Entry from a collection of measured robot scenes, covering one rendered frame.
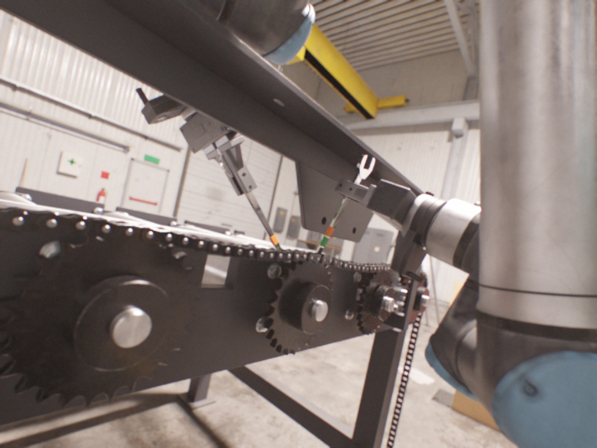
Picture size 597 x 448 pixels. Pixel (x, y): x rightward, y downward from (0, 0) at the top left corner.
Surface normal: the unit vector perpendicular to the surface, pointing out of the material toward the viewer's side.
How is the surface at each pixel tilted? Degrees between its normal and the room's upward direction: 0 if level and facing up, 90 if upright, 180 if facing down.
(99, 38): 90
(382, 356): 90
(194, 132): 131
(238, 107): 90
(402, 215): 105
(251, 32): 157
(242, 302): 90
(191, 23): 180
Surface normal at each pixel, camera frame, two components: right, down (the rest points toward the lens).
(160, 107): 0.37, 0.15
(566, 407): -0.19, 0.04
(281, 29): 0.32, 0.65
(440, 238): -0.75, 0.23
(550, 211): -0.47, -0.05
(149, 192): 0.75, 0.16
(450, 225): -0.61, -0.24
